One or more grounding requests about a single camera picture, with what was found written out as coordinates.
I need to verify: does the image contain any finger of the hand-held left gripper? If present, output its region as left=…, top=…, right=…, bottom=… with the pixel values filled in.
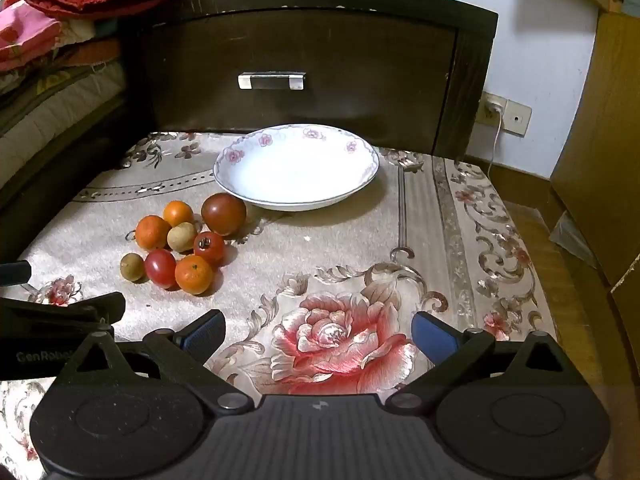
left=0, top=291, right=127, bottom=332
left=0, top=260, right=32, bottom=288

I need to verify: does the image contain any white power cable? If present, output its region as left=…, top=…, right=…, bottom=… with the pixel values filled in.
left=486, top=102, right=506, bottom=173

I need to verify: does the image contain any stack of folded quilts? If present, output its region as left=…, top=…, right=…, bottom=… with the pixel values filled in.
left=0, top=0, right=126, bottom=163

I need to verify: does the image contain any white floral bowl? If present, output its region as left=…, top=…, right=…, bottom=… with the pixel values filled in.
left=213, top=124, right=380, bottom=212

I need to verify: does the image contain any floral tablecloth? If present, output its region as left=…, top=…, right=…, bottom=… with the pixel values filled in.
left=0, top=130, right=559, bottom=480

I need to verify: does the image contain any white wall socket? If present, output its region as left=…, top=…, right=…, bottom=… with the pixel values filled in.
left=477, top=92, right=532, bottom=137

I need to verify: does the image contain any silver drawer handle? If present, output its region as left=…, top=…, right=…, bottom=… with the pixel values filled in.
left=238, top=71, right=306, bottom=92

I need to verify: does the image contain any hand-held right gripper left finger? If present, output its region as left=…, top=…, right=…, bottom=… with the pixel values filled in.
left=54, top=309, right=253, bottom=411

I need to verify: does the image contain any red cherry tomato with stem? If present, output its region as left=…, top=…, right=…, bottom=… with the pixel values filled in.
left=193, top=231, right=226, bottom=267

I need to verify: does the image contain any brown longan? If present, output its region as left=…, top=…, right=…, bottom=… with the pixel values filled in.
left=120, top=253, right=148, bottom=282
left=166, top=222, right=198, bottom=253

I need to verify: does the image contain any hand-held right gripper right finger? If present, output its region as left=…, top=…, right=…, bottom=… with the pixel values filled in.
left=385, top=310, right=596, bottom=411

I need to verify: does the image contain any wooden cabinet door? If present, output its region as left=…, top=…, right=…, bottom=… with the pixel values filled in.
left=549, top=0, right=640, bottom=306

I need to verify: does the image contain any large dark red tomato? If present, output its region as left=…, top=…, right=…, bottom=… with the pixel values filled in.
left=201, top=192, right=248, bottom=237

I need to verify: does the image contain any dark wooden nightstand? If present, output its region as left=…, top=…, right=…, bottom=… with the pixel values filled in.
left=117, top=0, right=500, bottom=162

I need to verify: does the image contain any small orange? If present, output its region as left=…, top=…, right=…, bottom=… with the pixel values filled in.
left=135, top=215, right=172, bottom=251
left=174, top=255, right=214, bottom=295
left=163, top=200, right=195, bottom=228

